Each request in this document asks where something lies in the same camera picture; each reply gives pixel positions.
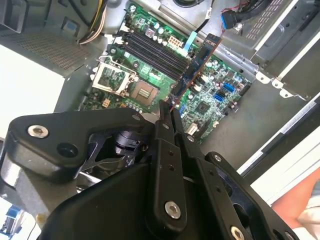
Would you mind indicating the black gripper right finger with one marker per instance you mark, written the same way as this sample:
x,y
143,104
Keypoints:
x,y
220,185

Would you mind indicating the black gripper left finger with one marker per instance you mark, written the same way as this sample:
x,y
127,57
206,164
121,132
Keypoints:
x,y
45,150

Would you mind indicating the blue RAM stick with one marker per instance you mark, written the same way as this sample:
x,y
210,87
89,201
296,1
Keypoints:
x,y
197,65

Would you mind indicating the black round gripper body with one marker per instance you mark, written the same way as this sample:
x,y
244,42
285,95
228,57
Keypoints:
x,y
112,212

